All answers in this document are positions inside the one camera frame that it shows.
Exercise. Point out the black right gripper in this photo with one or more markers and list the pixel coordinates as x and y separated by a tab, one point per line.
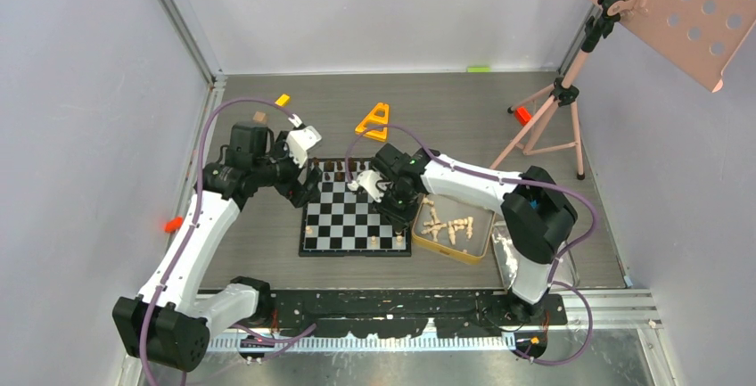
399	220

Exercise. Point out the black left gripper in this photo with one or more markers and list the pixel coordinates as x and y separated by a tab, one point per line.
296	192

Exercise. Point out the black white chess board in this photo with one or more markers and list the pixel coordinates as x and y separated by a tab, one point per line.
343	222

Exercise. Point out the gold tin box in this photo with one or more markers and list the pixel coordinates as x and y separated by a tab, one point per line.
453	229

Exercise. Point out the orange triangular plastic frame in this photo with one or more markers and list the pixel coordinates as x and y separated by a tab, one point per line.
374	124

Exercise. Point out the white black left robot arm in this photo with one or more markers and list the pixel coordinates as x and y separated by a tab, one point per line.
164	323

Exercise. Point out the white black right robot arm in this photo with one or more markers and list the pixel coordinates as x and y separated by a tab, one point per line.
539	218

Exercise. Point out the small wooden cube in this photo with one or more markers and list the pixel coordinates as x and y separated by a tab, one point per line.
260	117

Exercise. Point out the yellow rectangular block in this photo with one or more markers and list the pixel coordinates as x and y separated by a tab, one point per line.
283	100

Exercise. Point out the orange red block left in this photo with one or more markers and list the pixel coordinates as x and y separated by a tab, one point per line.
173	225

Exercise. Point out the red block near stand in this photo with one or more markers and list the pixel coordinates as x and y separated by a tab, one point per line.
522	115

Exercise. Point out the silver tin lid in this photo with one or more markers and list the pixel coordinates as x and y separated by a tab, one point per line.
521	274

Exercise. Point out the pink music stand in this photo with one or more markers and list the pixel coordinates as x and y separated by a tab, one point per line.
700	37

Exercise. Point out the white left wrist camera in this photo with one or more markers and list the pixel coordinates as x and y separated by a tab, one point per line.
301	140

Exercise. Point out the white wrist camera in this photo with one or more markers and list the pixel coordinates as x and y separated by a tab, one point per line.
301	140
370	182

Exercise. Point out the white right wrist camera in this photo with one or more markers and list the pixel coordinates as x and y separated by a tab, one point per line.
370	182

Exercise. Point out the green block at wall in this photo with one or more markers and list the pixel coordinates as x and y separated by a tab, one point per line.
477	69

